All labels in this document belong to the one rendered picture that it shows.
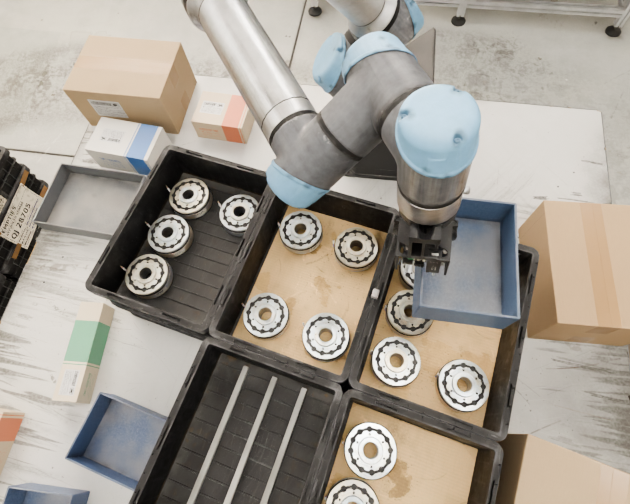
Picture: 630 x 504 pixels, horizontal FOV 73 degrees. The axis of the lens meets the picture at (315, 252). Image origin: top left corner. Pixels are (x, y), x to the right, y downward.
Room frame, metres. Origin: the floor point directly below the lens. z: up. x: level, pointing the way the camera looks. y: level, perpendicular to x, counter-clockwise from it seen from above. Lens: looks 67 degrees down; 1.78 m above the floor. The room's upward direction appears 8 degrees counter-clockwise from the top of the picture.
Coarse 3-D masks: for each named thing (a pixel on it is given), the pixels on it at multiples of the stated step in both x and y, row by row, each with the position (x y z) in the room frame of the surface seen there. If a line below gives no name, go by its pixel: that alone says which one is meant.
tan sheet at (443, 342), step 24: (384, 312) 0.23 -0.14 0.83; (408, 312) 0.23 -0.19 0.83; (384, 336) 0.18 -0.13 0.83; (432, 336) 0.17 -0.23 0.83; (456, 336) 0.16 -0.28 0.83; (480, 336) 0.15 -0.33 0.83; (432, 360) 0.11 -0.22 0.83; (480, 360) 0.10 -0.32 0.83; (432, 384) 0.07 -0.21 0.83; (432, 408) 0.02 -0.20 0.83; (480, 408) 0.01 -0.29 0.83
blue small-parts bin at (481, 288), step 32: (480, 224) 0.31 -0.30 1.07; (512, 224) 0.28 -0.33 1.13; (480, 256) 0.25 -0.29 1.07; (512, 256) 0.22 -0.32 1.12; (416, 288) 0.20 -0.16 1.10; (448, 288) 0.20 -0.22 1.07; (480, 288) 0.19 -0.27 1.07; (512, 288) 0.17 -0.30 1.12; (448, 320) 0.14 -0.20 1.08; (480, 320) 0.13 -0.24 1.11; (512, 320) 0.12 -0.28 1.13
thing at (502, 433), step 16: (384, 272) 0.29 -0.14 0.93; (528, 272) 0.25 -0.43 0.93; (384, 288) 0.26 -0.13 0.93; (528, 288) 0.22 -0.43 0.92; (528, 304) 0.18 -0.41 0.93; (368, 320) 0.20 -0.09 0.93; (368, 336) 0.17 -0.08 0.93; (352, 368) 0.11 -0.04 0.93; (512, 368) 0.07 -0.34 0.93; (352, 384) 0.08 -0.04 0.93; (512, 384) 0.04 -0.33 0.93; (384, 400) 0.04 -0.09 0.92; (400, 400) 0.04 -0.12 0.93; (512, 400) 0.01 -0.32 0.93; (432, 416) 0.00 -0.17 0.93; (448, 416) 0.00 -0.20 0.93; (480, 432) -0.03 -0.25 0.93; (496, 432) -0.04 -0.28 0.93
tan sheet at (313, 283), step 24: (384, 240) 0.41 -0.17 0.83; (264, 264) 0.39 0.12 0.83; (288, 264) 0.38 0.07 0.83; (312, 264) 0.37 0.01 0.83; (336, 264) 0.36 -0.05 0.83; (264, 288) 0.33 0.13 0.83; (288, 288) 0.32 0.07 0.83; (312, 288) 0.31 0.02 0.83; (336, 288) 0.31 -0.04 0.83; (360, 288) 0.30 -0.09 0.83; (312, 312) 0.26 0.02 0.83; (336, 312) 0.25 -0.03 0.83; (360, 312) 0.24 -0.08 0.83; (240, 336) 0.22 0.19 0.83; (288, 336) 0.21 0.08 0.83; (312, 360) 0.15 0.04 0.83; (336, 360) 0.14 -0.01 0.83
